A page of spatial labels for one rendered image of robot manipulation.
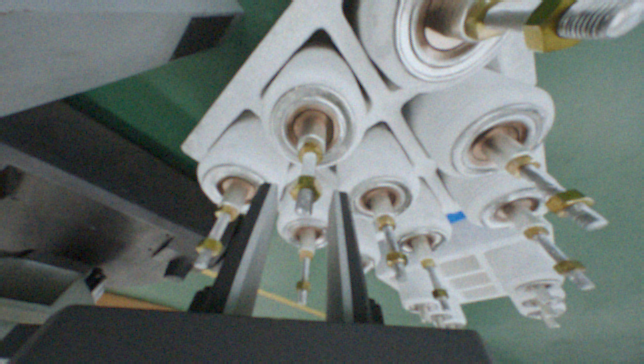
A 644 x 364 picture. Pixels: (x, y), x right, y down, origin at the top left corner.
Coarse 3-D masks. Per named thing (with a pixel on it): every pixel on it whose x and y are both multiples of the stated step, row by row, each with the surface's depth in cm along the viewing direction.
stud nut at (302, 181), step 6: (294, 180) 11; (300, 180) 11; (306, 180) 11; (312, 180) 11; (294, 186) 11; (300, 186) 10; (306, 186) 10; (312, 186) 10; (318, 186) 11; (294, 192) 11; (318, 192) 11; (294, 198) 11; (318, 198) 11
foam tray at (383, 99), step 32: (320, 0) 16; (352, 0) 24; (288, 32) 18; (320, 32) 27; (352, 32) 18; (256, 64) 20; (352, 64) 20; (512, 64) 19; (224, 96) 22; (256, 96) 22; (384, 96) 22; (224, 128) 25; (416, 160) 27; (544, 160) 27; (448, 192) 35
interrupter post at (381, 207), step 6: (372, 198) 22; (378, 198) 21; (384, 198) 21; (372, 204) 22; (378, 204) 21; (384, 204) 21; (390, 204) 21; (372, 210) 22; (378, 210) 20; (384, 210) 20; (390, 210) 20; (378, 216) 20; (384, 216) 20; (390, 216) 20
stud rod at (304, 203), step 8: (304, 160) 13; (312, 160) 13; (304, 168) 12; (312, 168) 12; (304, 192) 10; (312, 192) 11; (296, 200) 10; (304, 200) 10; (312, 200) 10; (296, 208) 10; (304, 208) 10; (312, 208) 10; (304, 216) 10
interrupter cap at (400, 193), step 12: (372, 180) 20; (384, 180) 20; (396, 180) 20; (360, 192) 22; (372, 192) 22; (384, 192) 22; (396, 192) 22; (408, 192) 21; (360, 204) 23; (396, 204) 23; (408, 204) 23; (360, 216) 24; (372, 216) 25; (396, 216) 24
